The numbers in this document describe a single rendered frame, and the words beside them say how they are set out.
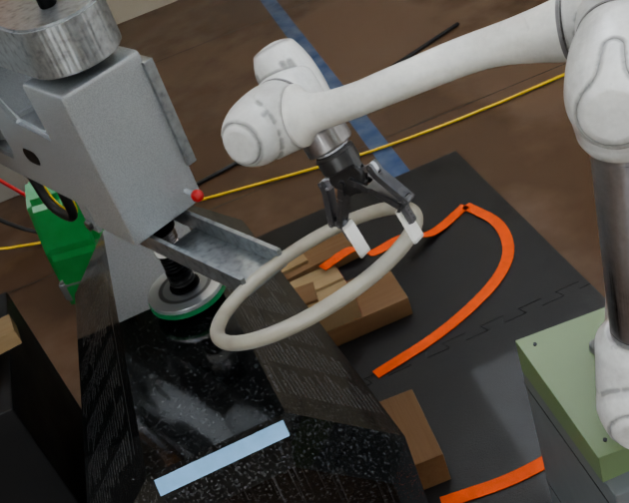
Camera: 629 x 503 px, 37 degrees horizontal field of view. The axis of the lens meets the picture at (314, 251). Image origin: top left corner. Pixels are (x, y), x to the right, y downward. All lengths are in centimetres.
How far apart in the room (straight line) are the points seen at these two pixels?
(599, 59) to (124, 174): 127
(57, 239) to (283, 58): 263
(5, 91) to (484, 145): 243
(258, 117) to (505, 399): 187
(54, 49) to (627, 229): 124
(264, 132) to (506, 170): 278
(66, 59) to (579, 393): 126
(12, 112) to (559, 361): 148
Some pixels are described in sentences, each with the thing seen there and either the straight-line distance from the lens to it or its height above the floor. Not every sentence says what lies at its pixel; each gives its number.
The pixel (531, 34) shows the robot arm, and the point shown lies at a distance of 148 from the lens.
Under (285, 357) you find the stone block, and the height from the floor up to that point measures 76.
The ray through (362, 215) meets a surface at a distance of 204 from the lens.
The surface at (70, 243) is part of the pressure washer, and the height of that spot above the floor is 33.
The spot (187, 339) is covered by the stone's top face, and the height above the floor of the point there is 83.
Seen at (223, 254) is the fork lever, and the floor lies 108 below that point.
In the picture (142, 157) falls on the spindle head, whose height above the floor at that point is 132.
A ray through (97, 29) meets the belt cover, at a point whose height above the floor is 164.
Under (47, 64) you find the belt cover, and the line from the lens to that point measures 212.
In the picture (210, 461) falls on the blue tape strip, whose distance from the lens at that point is 215.
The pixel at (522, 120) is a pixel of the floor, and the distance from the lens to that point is 449.
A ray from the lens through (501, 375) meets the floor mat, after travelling 321.
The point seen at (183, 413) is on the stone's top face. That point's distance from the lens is 226.
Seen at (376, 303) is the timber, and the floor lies 10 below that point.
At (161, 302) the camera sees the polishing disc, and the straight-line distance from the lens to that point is 252.
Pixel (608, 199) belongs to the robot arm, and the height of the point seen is 146.
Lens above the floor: 229
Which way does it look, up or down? 35 degrees down
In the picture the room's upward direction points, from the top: 20 degrees counter-clockwise
